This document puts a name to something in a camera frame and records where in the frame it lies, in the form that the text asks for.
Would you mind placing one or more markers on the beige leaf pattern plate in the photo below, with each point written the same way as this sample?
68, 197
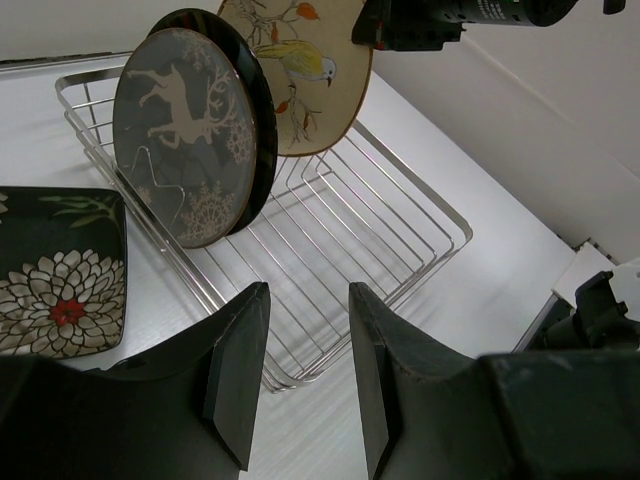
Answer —
317, 76

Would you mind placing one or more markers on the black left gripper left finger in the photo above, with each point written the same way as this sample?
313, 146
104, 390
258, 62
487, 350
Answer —
183, 409

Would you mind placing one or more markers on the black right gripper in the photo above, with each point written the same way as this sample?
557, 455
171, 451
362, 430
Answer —
408, 26

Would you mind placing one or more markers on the cream plate black glossy rim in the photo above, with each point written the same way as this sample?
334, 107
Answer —
235, 47

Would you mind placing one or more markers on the black floral square plate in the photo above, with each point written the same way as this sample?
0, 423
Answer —
63, 271

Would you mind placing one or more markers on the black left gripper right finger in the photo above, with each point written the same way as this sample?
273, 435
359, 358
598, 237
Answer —
429, 412

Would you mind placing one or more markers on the grey reindeer round plate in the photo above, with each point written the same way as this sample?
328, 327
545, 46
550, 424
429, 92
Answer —
184, 135

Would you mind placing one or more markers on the steel wire dish rack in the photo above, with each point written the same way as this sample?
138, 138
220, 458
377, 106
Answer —
355, 213

